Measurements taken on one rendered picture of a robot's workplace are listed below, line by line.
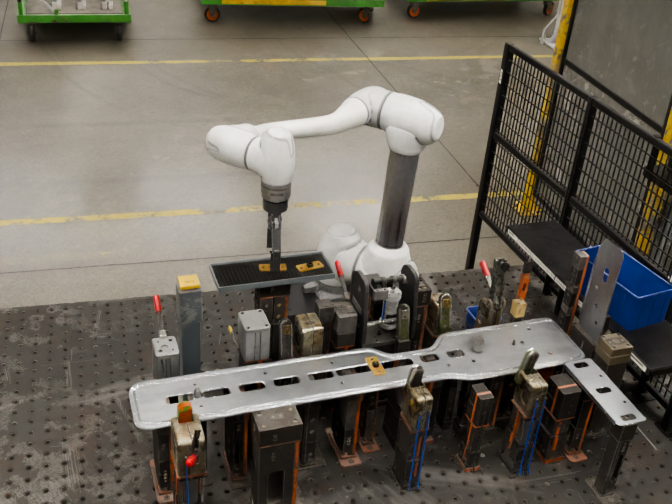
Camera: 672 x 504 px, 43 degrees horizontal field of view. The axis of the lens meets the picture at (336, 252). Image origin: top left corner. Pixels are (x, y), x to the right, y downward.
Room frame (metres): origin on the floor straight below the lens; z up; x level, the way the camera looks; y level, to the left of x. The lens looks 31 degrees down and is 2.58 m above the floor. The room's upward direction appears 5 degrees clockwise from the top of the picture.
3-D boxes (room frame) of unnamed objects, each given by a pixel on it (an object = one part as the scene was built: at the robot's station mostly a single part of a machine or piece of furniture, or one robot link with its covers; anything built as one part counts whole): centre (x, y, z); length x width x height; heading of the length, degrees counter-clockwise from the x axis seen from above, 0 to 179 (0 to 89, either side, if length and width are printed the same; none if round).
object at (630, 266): (2.41, -0.95, 1.10); 0.30 x 0.17 x 0.13; 29
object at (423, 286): (2.27, -0.28, 0.91); 0.07 x 0.05 x 0.42; 21
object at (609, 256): (2.25, -0.83, 1.17); 0.12 x 0.01 x 0.34; 21
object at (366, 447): (2.01, -0.14, 0.84); 0.13 x 0.05 x 0.29; 21
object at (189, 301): (2.12, 0.43, 0.92); 0.08 x 0.08 x 0.44; 21
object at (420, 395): (1.85, -0.27, 0.87); 0.12 x 0.09 x 0.35; 21
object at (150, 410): (1.98, -0.13, 1.00); 1.38 x 0.22 x 0.02; 111
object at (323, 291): (2.75, 0.01, 0.79); 0.22 x 0.18 x 0.06; 119
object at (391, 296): (2.22, -0.16, 0.94); 0.18 x 0.13 x 0.49; 111
